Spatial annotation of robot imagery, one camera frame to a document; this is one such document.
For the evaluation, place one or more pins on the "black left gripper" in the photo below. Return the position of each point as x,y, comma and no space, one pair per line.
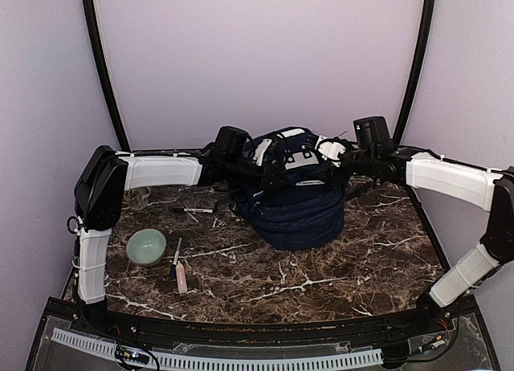
266,176

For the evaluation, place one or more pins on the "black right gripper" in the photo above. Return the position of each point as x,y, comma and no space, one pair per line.
332,159

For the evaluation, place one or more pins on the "navy blue student backpack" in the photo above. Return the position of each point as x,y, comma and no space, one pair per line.
307,214

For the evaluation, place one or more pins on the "black capped white marker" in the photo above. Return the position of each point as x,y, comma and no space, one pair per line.
192,210

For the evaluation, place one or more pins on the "pink pencil-shaped eraser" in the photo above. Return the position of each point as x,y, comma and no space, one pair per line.
180,273

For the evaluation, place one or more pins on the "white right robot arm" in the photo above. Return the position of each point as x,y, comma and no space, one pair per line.
376,155

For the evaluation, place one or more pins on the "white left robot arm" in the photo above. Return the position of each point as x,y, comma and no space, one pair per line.
99,192

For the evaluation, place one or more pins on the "cream patterned ceramic mug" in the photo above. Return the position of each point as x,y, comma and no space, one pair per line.
137,199

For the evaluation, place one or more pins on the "light green ceramic bowl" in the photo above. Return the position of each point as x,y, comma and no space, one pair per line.
146,247

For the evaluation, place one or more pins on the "black right frame post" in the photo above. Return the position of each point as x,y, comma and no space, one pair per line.
415,70

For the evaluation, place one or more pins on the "black frame post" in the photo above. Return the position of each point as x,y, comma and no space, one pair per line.
415,70
95,39

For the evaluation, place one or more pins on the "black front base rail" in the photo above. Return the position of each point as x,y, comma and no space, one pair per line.
143,324

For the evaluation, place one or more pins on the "white slotted cable duct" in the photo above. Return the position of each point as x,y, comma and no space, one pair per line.
197,357

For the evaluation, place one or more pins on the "black left frame post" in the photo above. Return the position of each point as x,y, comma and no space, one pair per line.
95,39

